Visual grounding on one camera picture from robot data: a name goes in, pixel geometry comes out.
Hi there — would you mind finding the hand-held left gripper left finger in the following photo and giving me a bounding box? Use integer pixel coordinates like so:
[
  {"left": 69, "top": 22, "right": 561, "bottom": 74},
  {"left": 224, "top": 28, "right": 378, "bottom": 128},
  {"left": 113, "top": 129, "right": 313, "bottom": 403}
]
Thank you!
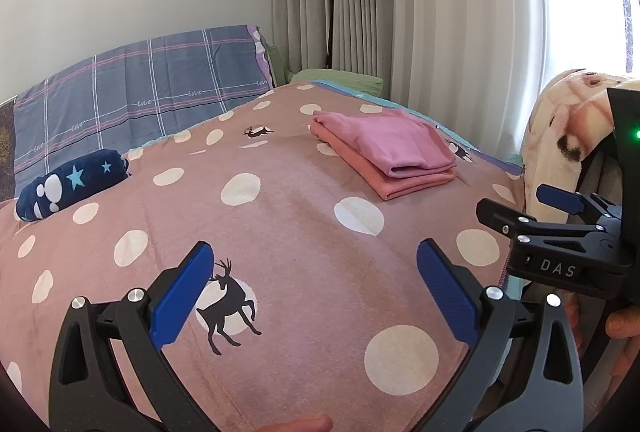
[{"left": 47, "top": 240, "right": 221, "bottom": 432}]

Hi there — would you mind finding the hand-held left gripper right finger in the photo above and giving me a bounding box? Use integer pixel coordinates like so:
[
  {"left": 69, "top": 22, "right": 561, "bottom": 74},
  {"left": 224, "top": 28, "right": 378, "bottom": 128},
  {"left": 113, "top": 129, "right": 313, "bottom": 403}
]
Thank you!
[{"left": 415, "top": 238, "right": 586, "bottom": 432}]

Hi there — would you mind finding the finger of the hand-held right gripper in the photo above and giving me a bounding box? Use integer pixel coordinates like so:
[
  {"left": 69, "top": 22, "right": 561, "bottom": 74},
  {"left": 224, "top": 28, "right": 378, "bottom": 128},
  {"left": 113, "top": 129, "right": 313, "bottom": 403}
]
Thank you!
[
  {"left": 536, "top": 184, "right": 623, "bottom": 225},
  {"left": 476, "top": 198, "right": 608, "bottom": 253}
]

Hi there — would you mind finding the pink long-sleeved shirt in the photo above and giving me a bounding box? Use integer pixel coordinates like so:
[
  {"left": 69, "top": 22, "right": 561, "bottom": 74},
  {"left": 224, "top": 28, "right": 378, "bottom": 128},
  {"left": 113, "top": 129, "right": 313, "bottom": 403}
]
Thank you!
[{"left": 312, "top": 110, "right": 458, "bottom": 179}]

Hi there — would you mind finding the person's right hand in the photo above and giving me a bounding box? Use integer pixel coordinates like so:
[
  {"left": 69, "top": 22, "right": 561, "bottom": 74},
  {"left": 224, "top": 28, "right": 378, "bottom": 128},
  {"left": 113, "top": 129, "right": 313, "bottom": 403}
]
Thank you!
[{"left": 605, "top": 309, "right": 640, "bottom": 340}]

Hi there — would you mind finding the person's left hand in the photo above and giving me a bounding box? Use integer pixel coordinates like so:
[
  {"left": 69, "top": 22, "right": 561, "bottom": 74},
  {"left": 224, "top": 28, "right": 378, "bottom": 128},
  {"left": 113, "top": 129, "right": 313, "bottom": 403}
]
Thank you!
[{"left": 260, "top": 414, "right": 334, "bottom": 432}]

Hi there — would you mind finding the cream pink printed blanket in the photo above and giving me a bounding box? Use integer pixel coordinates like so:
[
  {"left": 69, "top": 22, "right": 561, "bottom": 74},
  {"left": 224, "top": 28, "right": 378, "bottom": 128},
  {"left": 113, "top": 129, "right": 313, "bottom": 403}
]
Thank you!
[{"left": 520, "top": 68, "right": 640, "bottom": 233}]

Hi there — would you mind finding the folded salmon garment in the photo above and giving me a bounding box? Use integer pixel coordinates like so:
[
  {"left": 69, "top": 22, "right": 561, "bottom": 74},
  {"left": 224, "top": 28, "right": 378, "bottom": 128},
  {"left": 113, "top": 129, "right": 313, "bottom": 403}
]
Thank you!
[{"left": 309, "top": 122, "right": 458, "bottom": 201}]

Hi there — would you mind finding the polka dot deer blanket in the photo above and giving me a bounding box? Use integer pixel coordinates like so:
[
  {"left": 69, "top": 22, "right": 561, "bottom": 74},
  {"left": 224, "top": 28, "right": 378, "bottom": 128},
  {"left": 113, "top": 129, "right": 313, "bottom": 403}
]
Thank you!
[{"left": 0, "top": 82, "right": 526, "bottom": 432}]

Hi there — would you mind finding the navy star-print rolled blanket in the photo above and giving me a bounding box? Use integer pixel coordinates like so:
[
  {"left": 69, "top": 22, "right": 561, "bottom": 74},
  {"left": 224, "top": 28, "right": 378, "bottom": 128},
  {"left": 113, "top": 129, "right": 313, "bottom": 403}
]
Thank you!
[{"left": 15, "top": 149, "right": 132, "bottom": 223}]

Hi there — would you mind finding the grey pleated curtain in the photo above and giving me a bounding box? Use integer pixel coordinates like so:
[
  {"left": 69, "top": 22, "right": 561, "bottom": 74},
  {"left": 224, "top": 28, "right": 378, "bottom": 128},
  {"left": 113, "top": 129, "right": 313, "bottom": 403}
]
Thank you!
[{"left": 271, "top": 0, "right": 626, "bottom": 163}]

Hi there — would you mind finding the blue plaid pillow cover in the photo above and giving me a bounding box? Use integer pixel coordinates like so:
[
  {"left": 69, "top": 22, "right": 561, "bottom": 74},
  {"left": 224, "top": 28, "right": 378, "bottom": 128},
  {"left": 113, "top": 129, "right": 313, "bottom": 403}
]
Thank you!
[{"left": 12, "top": 24, "right": 276, "bottom": 187}]

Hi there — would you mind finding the dark tree-print pillow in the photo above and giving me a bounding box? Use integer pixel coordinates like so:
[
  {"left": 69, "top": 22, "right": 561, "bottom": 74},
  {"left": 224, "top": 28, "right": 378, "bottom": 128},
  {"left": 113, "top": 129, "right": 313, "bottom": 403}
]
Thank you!
[{"left": 0, "top": 96, "right": 18, "bottom": 203}]

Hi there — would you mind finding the green pillow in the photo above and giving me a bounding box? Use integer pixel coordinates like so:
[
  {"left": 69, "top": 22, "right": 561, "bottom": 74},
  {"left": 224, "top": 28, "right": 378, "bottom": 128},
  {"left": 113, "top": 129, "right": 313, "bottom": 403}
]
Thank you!
[{"left": 290, "top": 68, "right": 385, "bottom": 97}]

